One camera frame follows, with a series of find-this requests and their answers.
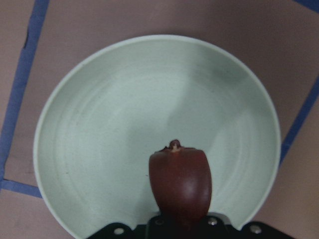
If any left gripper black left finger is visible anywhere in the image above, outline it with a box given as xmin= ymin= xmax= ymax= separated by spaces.
xmin=89 ymin=215 xmax=174 ymax=239

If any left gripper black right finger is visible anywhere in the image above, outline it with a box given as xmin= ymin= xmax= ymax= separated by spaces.
xmin=191 ymin=213 xmax=293 ymax=239

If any brown bun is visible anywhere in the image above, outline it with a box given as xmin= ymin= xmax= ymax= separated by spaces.
xmin=149 ymin=139 xmax=212 ymax=227

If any light green plate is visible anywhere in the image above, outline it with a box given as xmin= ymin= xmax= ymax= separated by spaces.
xmin=33 ymin=35 xmax=281 ymax=239

